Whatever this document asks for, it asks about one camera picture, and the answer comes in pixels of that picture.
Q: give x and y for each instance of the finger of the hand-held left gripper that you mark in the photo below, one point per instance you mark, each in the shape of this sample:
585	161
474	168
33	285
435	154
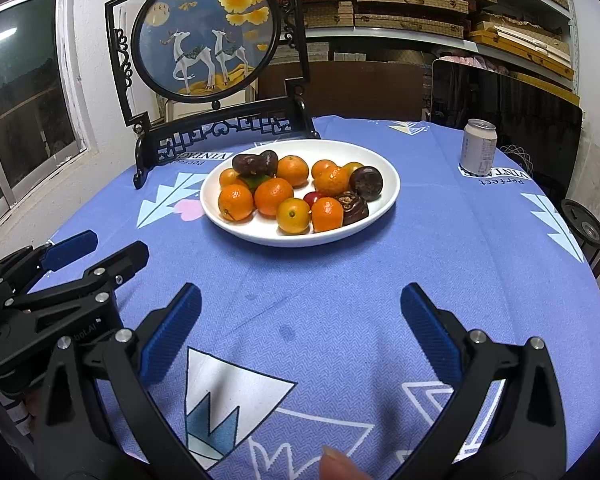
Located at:
70	252
125	260

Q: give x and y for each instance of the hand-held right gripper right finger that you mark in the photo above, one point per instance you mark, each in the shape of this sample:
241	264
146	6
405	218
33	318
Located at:
430	330

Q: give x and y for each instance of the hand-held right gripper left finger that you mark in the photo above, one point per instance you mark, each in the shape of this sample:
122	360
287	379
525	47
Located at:
172	330

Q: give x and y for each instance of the white round plate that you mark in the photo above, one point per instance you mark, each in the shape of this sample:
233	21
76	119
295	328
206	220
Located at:
260	235

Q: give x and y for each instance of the orange tangerine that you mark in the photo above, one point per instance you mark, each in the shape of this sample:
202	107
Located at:
228	178
324	166
236	202
327	214
332	182
292	170
273	197

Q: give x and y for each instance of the dark brown wrinkled fruit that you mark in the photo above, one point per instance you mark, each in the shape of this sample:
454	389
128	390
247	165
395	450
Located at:
354	208

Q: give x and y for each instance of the dark purple passion fruit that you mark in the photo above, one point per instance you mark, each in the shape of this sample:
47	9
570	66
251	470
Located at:
366	181

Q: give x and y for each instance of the yellow-orange tangerine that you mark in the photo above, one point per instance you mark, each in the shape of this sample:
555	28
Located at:
293	216

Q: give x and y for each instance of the small red fruit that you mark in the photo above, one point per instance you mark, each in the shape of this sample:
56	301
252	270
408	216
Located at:
312	199

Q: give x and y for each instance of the person's right hand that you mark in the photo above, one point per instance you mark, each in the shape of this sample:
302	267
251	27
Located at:
340	467

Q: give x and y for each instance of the green leaf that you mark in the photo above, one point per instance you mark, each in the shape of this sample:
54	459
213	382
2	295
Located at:
252	182

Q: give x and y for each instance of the window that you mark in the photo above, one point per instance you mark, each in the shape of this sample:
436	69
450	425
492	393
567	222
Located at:
25	100

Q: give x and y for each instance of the small yellow kumquat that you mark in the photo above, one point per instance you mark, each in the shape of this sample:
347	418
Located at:
352	167

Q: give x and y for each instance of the black round stand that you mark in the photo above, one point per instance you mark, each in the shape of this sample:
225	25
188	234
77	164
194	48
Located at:
587	230

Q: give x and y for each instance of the silver drink can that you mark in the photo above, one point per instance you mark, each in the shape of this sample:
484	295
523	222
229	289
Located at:
479	147

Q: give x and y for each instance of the black flat panel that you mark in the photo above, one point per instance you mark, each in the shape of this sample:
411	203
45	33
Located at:
520	125

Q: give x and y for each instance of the round deer embroidery table screen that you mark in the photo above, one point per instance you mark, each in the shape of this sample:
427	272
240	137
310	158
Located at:
200	35

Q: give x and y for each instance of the pink cloth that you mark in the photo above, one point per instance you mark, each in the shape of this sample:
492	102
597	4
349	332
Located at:
475	63

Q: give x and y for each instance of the white wall shelf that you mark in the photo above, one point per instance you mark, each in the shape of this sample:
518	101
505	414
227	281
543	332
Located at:
390	35

